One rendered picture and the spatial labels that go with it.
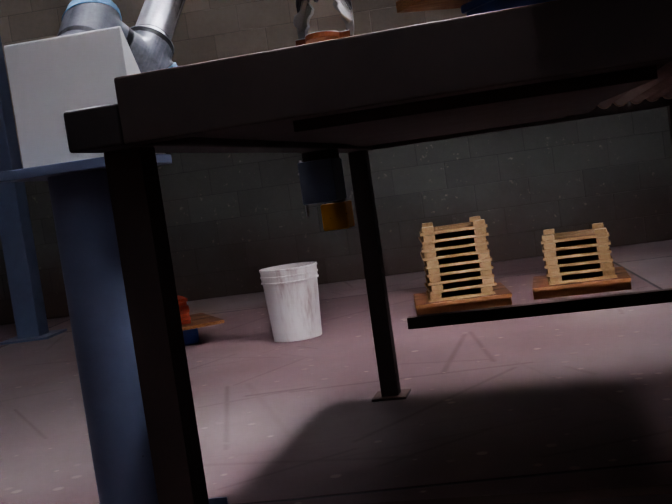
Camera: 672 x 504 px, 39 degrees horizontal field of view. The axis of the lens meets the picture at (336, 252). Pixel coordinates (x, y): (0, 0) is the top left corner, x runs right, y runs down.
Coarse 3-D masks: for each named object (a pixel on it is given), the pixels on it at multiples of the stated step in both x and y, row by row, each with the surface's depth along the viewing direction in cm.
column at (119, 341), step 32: (96, 160) 181; (160, 160) 198; (64, 192) 188; (96, 192) 187; (64, 224) 189; (96, 224) 187; (64, 256) 190; (96, 256) 188; (96, 288) 188; (96, 320) 189; (128, 320) 190; (96, 352) 189; (128, 352) 190; (96, 384) 190; (128, 384) 190; (96, 416) 191; (128, 416) 190; (96, 448) 193; (128, 448) 191; (96, 480) 196; (128, 480) 191
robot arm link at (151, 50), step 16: (160, 0) 218; (176, 0) 220; (144, 16) 215; (160, 16) 215; (176, 16) 220; (144, 32) 210; (160, 32) 212; (144, 48) 207; (160, 48) 210; (144, 64) 206; (160, 64) 209
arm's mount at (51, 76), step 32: (96, 32) 184; (32, 64) 187; (64, 64) 186; (96, 64) 185; (128, 64) 186; (32, 96) 187; (64, 96) 186; (96, 96) 185; (32, 128) 188; (64, 128) 187; (32, 160) 188; (64, 160) 187
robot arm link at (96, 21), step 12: (72, 0) 204; (84, 0) 202; (96, 0) 202; (108, 0) 205; (72, 12) 199; (84, 12) 199; (96, 12) 200; (108, 12) 202; (72, 24) 196; (84, 24) 196; (96, 24) 198; (108, 24) 201; (120, 24) 204; (132, 36) 205
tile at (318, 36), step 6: (330, 30) 194; (348, 30) 195; (306, 36) 195; (312, 36) 194; (318, 36) 193; (324, 36) 193; (330, 36) 194; (336, 36) 195; (342, 36) 195; (348, 36) 196; (300, 42) 198; (306, 42) 197; (312, 42) 197
